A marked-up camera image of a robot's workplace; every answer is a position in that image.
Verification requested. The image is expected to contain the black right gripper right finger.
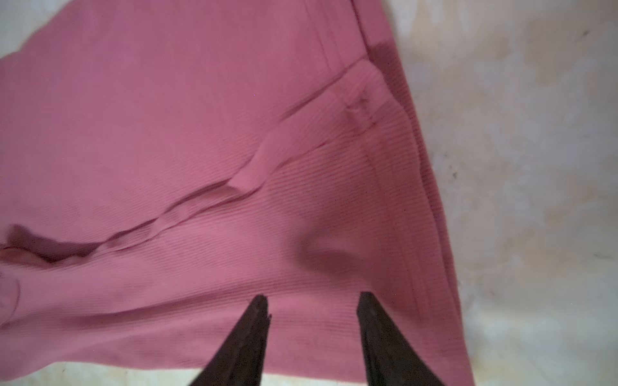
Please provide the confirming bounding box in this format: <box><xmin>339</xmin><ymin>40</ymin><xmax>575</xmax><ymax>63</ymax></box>
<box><xmin>357</xmin><ymin>292</ymin><xmax>444</xmax><ymax>386</ymax></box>

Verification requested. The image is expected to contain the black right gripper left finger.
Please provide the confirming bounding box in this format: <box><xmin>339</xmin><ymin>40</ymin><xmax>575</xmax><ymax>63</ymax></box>
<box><xmin>191</xmin><ymin>294</ymin><xmax>271</xmax><ymax>386</ymax></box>

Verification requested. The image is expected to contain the pink tank top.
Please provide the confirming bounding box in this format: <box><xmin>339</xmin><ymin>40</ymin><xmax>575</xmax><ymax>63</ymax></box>
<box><xmin>1</xmin><ymin>1</ymin><xmax>474</xmax><ymax>385</ymax></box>

